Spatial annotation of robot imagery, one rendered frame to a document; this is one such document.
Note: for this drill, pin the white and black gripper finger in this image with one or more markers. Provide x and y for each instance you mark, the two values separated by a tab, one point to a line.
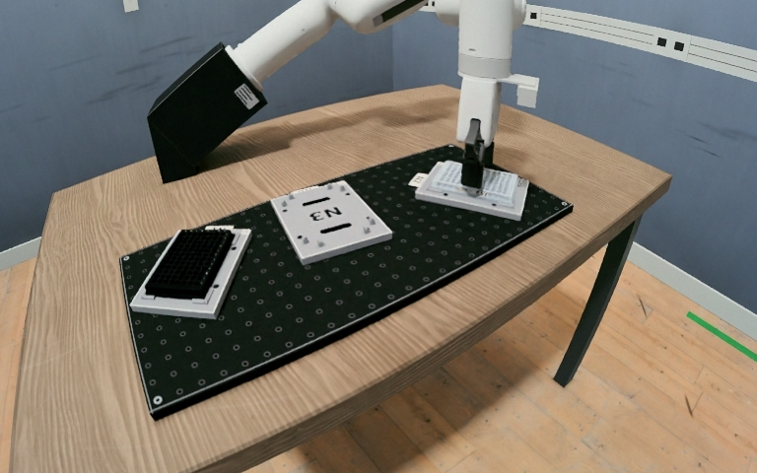
489	153
472	168

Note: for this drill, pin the black dotted mat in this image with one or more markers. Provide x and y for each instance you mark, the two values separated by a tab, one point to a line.
277	310

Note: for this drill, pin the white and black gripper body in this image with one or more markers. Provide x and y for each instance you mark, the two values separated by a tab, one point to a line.
479	98

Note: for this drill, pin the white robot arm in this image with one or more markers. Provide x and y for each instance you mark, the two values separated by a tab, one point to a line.
485	30

